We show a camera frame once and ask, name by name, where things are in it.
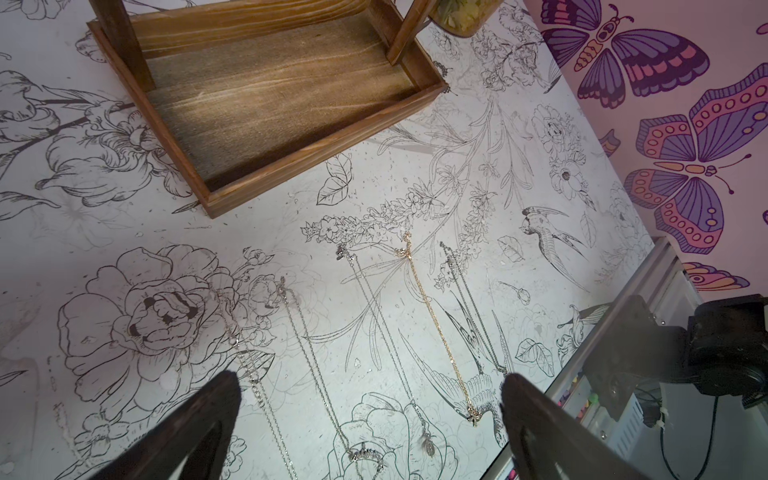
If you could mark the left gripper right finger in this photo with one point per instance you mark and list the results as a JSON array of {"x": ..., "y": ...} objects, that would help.
[{"x": 546, "y": 443}]

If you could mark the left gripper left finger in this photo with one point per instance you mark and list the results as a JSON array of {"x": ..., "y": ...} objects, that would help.
[{"x": 193, "y": 439}]

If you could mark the wooden jewelry display stand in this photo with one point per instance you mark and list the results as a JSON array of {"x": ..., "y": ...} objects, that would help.
[{"x": 245, "y": 95}]

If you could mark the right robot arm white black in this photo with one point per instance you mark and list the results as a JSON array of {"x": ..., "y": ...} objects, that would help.
[{"x": 722, "y": 351}]

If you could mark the glass vase with plants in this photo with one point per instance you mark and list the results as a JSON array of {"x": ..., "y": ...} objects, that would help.
[{"x": 463, "y": 18}]

